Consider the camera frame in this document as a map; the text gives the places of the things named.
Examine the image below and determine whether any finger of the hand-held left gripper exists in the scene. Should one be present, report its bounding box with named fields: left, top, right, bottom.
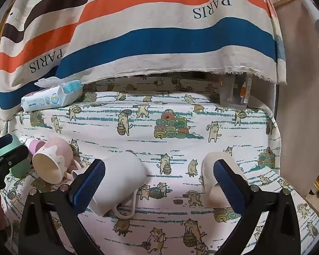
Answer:
left=0, top=134, right=14, bottom=157
left=0, top=144, right=30, bottom=176

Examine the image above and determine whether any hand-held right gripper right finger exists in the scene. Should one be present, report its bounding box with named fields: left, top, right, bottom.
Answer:
left=213, top=159, right=301, bottom=255

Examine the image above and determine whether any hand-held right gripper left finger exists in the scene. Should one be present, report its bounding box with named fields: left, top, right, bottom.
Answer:
left=18, top=159, right=107, bottom=255

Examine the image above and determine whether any white mug with handle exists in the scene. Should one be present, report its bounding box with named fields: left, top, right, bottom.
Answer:
left=70, top=153, right=147, bottom=220

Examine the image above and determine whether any green cup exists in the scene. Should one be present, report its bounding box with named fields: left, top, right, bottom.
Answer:
left=0, top=135, right=31, bottom=178

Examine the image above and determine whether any small pink cup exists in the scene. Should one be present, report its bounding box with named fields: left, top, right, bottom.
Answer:
left=29, top=139, right=46, bottom=156

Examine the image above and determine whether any plain white cup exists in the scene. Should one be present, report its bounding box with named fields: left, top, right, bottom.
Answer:
left=201, top=151, right=249, bottom=209

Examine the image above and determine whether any pink cat face cup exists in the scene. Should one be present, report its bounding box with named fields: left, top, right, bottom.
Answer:
left=32, top=137, right=81, bottom=185

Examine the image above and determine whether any wet wipes pack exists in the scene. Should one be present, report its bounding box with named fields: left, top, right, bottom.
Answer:
left=21, top=76, right=84, bottom=111

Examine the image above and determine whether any cat printed sheet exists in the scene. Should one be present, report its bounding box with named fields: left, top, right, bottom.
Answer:
left=0, top=76, right=319, bottom=255

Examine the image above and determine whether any clear plastic container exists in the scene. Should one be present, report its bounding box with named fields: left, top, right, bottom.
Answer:
left=219, top=73, right=253, bottom=110

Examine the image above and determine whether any wooden board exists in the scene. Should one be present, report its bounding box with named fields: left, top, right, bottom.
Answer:
left=271, top=0, right=319, bottom=197

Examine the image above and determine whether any striped cloth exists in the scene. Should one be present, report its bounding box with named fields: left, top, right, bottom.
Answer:
left=0, top=0, right=288, bottom=120

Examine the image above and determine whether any white tube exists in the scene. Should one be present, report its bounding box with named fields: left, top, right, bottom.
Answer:
left=298, top=0, right=319, bottom=37

